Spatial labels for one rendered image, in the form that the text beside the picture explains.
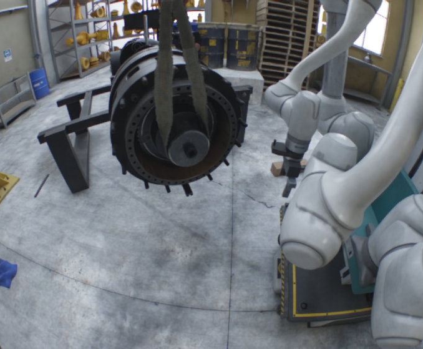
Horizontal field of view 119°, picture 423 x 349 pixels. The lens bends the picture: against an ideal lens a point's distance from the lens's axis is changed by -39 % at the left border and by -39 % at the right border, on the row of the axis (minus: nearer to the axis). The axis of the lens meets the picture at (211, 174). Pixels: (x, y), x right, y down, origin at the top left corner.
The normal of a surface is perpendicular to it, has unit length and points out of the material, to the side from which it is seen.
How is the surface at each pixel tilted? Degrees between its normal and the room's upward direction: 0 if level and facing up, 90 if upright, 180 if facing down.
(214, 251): 0
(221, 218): 0
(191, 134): 90
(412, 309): 75
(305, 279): 0
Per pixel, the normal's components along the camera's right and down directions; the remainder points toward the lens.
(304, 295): 0.02, -0.75
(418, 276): -0.82, -0.52
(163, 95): -0.08, 0.70
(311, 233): -0.49, -0.40
